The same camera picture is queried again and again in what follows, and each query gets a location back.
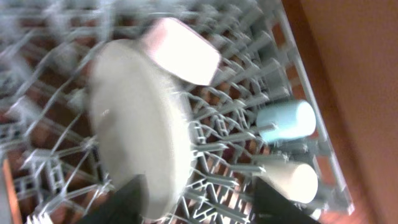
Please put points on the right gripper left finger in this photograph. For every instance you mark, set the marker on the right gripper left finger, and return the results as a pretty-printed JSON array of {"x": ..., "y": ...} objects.
[{"x": 123, "y": 207}]

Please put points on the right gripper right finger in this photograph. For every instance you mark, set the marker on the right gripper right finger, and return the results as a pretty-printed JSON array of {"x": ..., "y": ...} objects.
[{"x": 270, "y": 207}]

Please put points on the cream white cup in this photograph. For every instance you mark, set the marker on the cream white cup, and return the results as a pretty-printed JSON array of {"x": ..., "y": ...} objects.
[{"x": 296, "y": 181}]

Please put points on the grey plate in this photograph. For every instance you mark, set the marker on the grey plate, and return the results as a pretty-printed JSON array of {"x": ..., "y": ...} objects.
[{"x": 141, "y": 124}]

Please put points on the light blue cup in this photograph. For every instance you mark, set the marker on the light blue cup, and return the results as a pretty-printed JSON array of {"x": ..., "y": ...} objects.
[{"x": 294, "y": 119}]

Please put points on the pink bowl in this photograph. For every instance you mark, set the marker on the pink bowl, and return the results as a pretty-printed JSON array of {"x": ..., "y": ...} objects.
[{"x": 181, "y": 51}]

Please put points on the grey dishwasher rack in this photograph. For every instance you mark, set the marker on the grey dishwasher rack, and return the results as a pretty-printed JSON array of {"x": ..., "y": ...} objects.
[{"x": 51, "y": 170}]

